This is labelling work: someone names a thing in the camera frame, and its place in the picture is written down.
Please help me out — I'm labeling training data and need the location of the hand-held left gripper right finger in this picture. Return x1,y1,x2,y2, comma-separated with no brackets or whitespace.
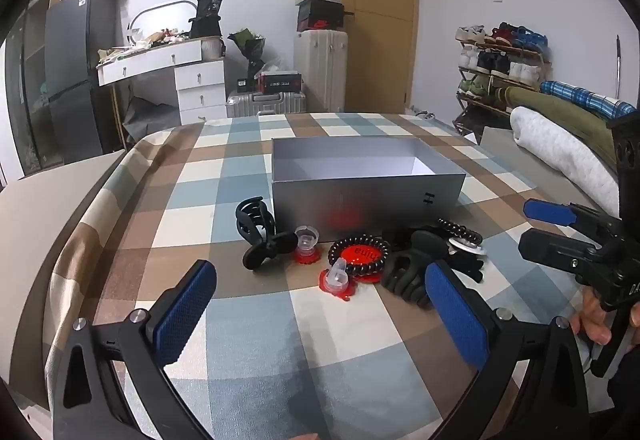
424,260,592,440

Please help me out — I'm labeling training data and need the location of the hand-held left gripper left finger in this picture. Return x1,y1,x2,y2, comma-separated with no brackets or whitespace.
52,259,218,440

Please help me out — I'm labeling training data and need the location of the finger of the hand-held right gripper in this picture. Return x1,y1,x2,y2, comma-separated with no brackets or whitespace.
522,198,624,244
518,228,604,282

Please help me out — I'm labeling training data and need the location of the black toothed hair clip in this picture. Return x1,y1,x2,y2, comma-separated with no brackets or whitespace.
447,247,486,284

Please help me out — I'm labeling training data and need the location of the large black hair claw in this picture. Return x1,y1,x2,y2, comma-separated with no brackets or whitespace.
382,230,451,309

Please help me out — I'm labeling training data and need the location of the white round disc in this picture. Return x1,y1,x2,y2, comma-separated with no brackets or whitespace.
446,237,488,257

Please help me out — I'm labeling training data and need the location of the small black spiral hair tie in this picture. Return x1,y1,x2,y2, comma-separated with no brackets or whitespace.
437,218,484,246

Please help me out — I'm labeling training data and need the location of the black round-handled hair claw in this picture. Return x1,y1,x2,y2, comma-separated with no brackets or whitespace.
236,196,300,273

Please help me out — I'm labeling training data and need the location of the red clear suction cup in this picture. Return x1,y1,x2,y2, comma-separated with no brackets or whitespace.
318,258,357,302
292,225,321,265

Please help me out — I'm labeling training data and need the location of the grey cardboard box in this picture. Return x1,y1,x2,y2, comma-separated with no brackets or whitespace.
271,136,466,244

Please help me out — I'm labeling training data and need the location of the person's right hand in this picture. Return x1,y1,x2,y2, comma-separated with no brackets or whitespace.
570,289,640,347

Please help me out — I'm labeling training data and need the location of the white rolled quilt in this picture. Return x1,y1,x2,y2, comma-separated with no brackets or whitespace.
509,106,622,217

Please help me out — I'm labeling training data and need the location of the olive rolled blanket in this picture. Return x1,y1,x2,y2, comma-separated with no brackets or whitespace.
492,86,622,172

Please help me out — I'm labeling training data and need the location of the blue plaid blanket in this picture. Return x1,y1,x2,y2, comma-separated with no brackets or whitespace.
538,80,639,122

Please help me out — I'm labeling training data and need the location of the plaid bed sheet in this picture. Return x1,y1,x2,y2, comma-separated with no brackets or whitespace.
42,111,593,440

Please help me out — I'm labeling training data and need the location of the red round badge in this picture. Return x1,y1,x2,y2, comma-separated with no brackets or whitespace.
334,244,389,275

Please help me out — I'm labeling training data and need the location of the thin black rod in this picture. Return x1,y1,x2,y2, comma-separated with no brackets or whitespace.
614,34,624,99

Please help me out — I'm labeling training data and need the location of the shoe rack with shoes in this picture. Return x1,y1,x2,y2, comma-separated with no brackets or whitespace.
452,22,552,132

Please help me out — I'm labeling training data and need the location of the person's dark clothing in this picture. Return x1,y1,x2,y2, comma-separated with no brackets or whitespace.
602,345,640,440

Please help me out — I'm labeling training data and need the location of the silver suitcase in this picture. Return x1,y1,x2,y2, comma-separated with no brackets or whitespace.
226,90,307,119

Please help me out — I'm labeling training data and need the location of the white dresser with drawers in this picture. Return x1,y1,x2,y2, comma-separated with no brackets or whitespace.
97,36,229,126

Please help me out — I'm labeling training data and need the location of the black and red box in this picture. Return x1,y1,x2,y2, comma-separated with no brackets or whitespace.
258,72,304,95

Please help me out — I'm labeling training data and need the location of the wooden door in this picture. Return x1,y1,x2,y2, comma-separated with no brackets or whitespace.
332,0,421,114

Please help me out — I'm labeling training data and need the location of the white ribbed container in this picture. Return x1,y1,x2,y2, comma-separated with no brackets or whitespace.
200,37,226,61

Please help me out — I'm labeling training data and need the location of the white suitcase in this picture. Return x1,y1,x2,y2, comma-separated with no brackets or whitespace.
293,30,349,114

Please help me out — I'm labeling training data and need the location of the dark grey refrigerator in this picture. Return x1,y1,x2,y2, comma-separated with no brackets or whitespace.
44,0,119,166

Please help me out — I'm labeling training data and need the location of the dark wrapped bouquet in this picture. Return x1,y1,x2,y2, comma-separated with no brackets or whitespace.
227,27,269,77

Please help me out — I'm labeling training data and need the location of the black bag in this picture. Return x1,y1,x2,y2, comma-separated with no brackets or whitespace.
188,0,224,40

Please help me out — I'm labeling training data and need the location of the oval mirror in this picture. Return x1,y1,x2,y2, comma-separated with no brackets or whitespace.
127,0,199,47

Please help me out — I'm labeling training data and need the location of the stack of shoe boxes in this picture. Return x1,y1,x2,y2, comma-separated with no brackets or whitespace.
293,0,347,33

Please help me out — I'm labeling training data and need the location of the large black spiral hair tie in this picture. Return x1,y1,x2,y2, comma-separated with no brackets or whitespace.
327,234,391,279

